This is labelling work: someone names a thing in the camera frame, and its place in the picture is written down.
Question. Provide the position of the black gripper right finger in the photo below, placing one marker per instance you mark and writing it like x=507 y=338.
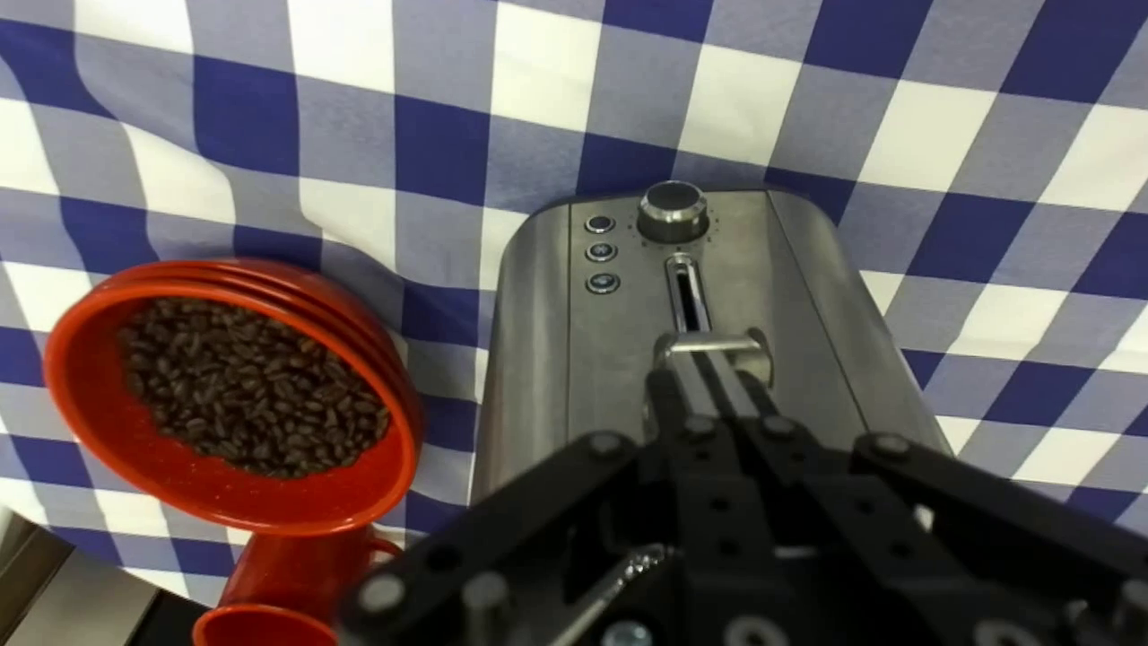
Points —
x=909 y=525

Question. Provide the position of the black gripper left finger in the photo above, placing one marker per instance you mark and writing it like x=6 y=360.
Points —
x=577 y=525

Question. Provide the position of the stainless steel two-slot toaster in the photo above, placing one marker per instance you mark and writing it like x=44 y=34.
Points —
x=596 y=324

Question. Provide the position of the red plastic cup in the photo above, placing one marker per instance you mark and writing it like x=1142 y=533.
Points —
x=290 y=585

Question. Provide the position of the dark coffee beans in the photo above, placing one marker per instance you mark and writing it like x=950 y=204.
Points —
x=253 y=387

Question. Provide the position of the red plastic bowl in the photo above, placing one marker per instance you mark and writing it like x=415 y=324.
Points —
x=145 y=466

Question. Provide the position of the blue white checkered tablecloth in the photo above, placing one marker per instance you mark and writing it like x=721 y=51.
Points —
x=361 y=130

